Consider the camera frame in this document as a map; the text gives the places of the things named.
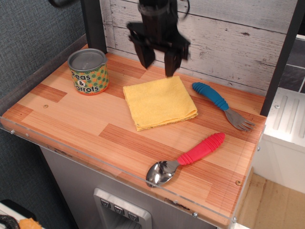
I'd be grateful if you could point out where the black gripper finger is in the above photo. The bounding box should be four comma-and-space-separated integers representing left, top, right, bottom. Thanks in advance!
164, 49, 182, 77
132, 40, 155, 69

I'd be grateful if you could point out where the white toy sink unit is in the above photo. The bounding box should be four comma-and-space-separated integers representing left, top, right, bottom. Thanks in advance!
251, 34, 305, 194

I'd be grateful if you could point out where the peas and carrots toy can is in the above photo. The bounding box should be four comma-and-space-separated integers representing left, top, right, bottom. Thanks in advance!
67, 48, 109, 95

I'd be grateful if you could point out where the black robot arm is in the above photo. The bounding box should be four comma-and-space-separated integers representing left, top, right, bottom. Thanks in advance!
127, 0, 190, 77

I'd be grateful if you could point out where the orange object bottom left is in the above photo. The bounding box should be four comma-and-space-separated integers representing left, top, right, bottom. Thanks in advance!
19, 218, 42, 229

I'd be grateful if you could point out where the blue handled toy fork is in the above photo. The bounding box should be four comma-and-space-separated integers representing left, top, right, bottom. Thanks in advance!
192, 82, 255, 132

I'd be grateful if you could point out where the dark left frame post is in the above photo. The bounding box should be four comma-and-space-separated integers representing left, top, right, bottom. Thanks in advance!
80, 0, 107, 53

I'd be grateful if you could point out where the dark right frame post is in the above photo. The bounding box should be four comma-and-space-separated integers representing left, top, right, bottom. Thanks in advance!
260, 0, 305, 117

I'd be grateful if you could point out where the yellow dish towel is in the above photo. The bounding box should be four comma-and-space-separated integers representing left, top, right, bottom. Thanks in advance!
123, 76, 198, 131

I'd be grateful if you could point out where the red handled toy spoon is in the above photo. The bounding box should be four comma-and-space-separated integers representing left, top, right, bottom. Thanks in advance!
146, 133, 225, 187

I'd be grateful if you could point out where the grey toy fridge cabinet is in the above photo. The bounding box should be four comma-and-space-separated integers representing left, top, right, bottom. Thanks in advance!
41, 148, 215, 229

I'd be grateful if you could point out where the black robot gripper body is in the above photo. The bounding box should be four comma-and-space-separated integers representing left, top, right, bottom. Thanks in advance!
127, 9, 190, 60

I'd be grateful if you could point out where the dark frame post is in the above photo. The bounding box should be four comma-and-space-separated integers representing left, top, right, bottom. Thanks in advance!
260, 0, 305, 117
80, 0, 107, 53

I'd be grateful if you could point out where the black ribbed hose bottom left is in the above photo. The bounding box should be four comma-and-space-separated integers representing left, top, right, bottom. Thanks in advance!
0, 214, 21, 229

